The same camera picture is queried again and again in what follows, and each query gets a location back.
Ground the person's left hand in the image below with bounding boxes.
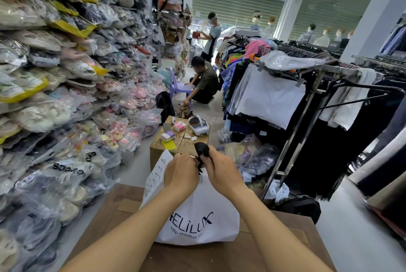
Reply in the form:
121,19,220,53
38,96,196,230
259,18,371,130
163,153,200,201

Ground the person's right hand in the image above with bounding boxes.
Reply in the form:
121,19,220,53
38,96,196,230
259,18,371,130
200,146,246,199

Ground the white printed plastic bag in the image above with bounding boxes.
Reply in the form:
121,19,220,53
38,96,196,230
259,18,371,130
141,151,240,246

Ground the person's right forearm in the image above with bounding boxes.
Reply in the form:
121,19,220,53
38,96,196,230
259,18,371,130
230,185,334,272

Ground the person's left forearm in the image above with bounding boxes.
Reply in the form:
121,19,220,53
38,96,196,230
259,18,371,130
60,186,191,272

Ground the white headset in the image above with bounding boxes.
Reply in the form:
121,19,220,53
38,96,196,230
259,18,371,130
188,115,214,137

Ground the white printed paper sheet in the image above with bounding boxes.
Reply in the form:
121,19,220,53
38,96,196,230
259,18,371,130
141,150,174,209

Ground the pile of bagged clothes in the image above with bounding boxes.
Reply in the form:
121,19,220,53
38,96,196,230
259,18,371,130
218,128,281,182

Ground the brown patterned handbag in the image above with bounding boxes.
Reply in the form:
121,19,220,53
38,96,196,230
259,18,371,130
177,103,193,120

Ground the black backpack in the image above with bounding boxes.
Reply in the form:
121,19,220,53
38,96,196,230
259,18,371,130
155,91,176,125

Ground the purple plastic stool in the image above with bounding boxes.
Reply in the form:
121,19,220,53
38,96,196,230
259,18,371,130
169,68,193,102

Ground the white crumpled cloth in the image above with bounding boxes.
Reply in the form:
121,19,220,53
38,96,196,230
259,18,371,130
264,179,290,204

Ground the large brown cardboard box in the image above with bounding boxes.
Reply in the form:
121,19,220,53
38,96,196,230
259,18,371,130
60,183,337,272

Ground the white hanging shirt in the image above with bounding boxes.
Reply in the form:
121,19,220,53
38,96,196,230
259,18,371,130
234,62,307,130

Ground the rack of colourful clothes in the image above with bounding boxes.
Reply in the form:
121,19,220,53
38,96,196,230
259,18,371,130
215,35,280,121

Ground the metal clothes rack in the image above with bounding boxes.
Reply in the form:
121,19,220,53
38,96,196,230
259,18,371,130
256,59,359,202

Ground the black bag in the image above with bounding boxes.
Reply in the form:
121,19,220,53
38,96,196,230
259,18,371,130
272,195,322,225

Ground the pink garment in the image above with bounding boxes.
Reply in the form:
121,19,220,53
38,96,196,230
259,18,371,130
244,39,272,59

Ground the clear plastic garment bag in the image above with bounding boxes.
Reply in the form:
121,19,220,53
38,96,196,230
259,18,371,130
258,50,321,71

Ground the rack of hanging handbags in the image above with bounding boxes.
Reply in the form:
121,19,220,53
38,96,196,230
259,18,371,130
152,0,193,79

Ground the pile of bagged shoes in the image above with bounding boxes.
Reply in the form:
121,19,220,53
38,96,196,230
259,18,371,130
0,0,167,272

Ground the grey roller shutter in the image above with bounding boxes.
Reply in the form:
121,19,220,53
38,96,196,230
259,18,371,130
192,0,286,32
288,0,375,43

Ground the row of mannequin busts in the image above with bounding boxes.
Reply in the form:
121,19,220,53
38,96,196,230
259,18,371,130
249,11,355,48

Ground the black clothes hanger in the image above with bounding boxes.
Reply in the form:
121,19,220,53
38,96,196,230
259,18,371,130
312,78,406,111

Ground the rack of dark clothes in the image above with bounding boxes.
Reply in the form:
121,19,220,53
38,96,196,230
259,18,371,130
347,15,406,241

